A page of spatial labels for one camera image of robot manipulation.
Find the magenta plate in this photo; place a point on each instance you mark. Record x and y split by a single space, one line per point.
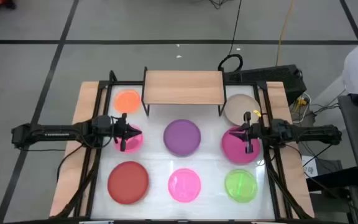
235 153

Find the beige plate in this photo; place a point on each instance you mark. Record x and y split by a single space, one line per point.
235 109

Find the yellow tag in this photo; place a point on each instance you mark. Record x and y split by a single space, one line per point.
257 113

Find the purple plate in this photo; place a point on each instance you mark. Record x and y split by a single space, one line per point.
182 137

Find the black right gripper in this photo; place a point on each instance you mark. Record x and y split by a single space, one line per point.
253 132

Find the white paper label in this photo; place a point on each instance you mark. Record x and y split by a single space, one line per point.
310 166

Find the pink translucent plate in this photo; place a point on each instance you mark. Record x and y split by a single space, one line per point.
184 185
134 145

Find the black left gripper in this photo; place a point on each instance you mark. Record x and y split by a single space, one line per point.
119 131

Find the red plate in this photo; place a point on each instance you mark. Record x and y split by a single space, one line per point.
128 182

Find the wooden shelf with black legs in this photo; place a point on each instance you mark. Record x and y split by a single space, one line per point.
182 87

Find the green translucent plate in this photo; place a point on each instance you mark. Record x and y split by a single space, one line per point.
240 186

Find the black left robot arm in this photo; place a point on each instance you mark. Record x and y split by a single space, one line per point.
57 134

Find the orange translucent plate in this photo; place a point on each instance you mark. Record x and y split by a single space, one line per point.
126 101

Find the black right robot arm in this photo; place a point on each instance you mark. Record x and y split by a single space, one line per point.
309 133

